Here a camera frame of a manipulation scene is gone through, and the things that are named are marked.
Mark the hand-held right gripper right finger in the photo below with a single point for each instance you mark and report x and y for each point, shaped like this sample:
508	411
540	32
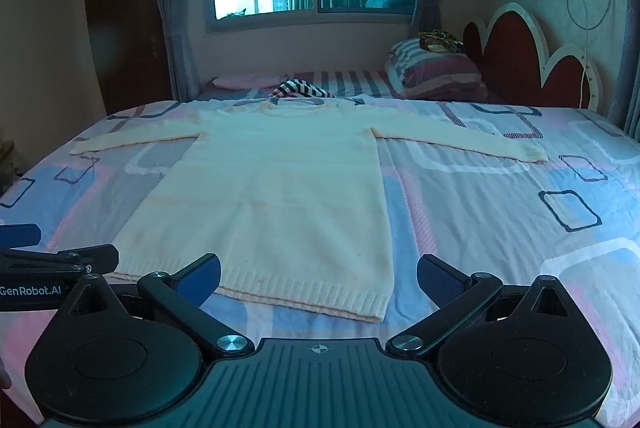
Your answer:
440	280

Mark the gold patterned cloth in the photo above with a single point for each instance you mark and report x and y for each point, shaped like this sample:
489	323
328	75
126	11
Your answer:
440	42

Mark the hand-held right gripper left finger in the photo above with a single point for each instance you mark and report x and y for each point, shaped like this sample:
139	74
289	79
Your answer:
200	280

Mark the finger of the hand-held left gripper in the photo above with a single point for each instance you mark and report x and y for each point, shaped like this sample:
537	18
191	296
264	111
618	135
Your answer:
65	258
20	235

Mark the pink pillow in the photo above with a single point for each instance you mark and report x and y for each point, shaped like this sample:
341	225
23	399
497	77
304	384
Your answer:
245	81

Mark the red white scalloped headboard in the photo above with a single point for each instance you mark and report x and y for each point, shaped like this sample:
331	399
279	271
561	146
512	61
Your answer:
510	48

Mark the teal cushion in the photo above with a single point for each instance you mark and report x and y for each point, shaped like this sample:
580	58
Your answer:
390	1

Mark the black white striped cloth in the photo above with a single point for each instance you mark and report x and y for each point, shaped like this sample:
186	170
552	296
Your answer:
300	89

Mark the grey pink striped bedsheet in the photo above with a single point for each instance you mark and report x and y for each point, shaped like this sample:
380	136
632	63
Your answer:
355	83

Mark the pink blue printed blanket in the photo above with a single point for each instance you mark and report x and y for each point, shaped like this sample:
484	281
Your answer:
475	218

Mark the striped pillow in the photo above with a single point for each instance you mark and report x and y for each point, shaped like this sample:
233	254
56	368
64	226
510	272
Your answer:
435	73

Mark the brown wooden wardrobe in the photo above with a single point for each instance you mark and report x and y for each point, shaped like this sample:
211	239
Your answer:
125	33

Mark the cream knitted sweater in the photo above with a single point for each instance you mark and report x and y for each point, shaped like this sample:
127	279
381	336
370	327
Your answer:
275	188

